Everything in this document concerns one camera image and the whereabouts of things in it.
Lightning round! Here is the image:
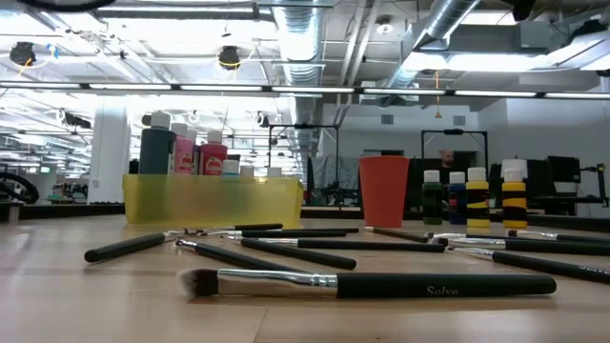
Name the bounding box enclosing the low black metal frame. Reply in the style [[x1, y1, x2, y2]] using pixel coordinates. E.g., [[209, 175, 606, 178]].
[[420, 128, 490, 168]]

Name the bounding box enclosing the yellow translucent plastic bin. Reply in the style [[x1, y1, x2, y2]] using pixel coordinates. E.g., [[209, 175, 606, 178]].
[[121, 171, 305, 226]]

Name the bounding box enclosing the black desk monitor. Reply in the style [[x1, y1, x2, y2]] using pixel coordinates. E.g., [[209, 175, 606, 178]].
[[546, 154, 581, 194]]

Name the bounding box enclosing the large blue paint bottle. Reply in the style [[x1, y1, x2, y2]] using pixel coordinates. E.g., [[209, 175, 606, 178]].
[[187, 129, 202, 175]]

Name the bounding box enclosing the yellow hanging cord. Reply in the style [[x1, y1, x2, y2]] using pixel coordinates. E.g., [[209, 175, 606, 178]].
[[433, 70, 443, 120]]

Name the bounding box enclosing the white shade table lamp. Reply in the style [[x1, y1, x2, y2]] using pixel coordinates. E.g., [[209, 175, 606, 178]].
[[499, 157, 529, 181]]

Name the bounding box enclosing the large red paint bottle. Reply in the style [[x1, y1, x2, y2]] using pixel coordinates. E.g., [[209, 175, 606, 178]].
[[198, 129, 229, 176]]

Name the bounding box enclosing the large silver ventilation duct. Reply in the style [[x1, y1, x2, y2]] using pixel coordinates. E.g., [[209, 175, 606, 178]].
[[272, 4, 326, 166]]

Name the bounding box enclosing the small green paint bottle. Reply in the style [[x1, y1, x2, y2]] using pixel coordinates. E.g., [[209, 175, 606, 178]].
[[421, 169, 444, 226]]

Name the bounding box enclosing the white building column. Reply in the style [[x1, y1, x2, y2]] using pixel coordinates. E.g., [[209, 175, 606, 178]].
[[87, 93, 132, 205]]

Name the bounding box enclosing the tall black metal frame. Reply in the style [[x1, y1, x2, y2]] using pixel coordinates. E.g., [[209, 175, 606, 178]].
[[268, 122, 341, 204]]

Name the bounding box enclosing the person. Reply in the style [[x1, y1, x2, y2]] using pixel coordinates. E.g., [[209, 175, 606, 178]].
[[436, 147, 458, 172]]

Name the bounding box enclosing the small yellow paint bottle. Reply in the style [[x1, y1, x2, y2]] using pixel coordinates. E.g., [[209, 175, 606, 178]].
[[465, 166, 491, 229], [501, 169, 529, 230]]

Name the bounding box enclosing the slanted silver spiral duct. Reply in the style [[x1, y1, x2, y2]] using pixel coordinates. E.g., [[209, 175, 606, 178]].
[[383, 0, 480, 90]]

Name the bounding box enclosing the large pink paint bottle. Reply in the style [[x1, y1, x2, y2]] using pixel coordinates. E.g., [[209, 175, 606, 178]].
[[171, 121, 194, 175]]

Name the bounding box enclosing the black overhead camera yellow cable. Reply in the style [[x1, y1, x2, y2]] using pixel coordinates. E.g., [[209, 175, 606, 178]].
[[217, 45, 242, 71]]

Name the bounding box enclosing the small blue paint bottle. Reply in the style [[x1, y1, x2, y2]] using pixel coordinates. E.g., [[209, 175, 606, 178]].
[[447, 171, 467, 225]]

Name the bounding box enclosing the grey cover sheet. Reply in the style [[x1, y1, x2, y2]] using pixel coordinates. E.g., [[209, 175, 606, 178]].
[[312, 154, 361, 192]]

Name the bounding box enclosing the long horizontal light bar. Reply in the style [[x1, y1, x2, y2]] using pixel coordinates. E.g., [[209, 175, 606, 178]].
[[0, 80, 610, 100]]

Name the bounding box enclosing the black ceiling device yellow cable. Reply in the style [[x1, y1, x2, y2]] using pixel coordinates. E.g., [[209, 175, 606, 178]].
[[9, 41, 37, 67]]

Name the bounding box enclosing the orange plastic cup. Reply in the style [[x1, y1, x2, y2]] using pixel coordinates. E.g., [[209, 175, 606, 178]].
[[357, 154, 411, 229]]

